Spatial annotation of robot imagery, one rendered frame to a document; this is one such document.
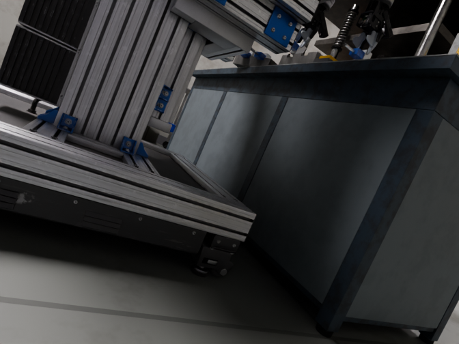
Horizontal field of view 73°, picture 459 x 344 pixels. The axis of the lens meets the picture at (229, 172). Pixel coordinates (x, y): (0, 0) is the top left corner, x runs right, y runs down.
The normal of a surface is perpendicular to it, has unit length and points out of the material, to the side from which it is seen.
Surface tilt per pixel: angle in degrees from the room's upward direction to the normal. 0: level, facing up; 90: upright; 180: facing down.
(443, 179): 90
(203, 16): 90
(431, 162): 90
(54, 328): 0
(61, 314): 0
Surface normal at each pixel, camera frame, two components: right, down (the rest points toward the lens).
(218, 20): 0.39, 0.26
